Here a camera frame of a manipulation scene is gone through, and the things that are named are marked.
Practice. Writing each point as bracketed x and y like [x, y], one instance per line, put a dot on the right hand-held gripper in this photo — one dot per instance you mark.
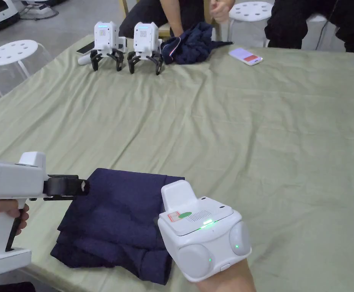
[204, 240]

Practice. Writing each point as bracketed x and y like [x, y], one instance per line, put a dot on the dark blue shirt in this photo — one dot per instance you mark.
[116, 219]

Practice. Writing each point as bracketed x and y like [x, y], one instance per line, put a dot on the person's right hand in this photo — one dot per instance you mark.
[225, 281]

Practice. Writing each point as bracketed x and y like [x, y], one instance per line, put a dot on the spare white hand-held gripper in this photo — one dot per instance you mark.
[145, 38]
[105, 38]

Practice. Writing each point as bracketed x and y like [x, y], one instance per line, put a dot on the white phone with red screen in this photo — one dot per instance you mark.
[246, 56]

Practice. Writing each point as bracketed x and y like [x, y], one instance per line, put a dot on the bed with pale green sheet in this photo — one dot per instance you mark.
[213, 127]

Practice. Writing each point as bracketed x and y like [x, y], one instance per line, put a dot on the phone with dark screen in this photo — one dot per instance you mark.
[85, 48]

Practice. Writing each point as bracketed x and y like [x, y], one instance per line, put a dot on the person's left hand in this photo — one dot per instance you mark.
[0, 206]

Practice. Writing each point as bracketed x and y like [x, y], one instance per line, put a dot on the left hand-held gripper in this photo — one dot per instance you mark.
[9, 178]

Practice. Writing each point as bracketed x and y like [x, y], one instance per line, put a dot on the crumpled dark blue garment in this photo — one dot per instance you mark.
[192, 45]

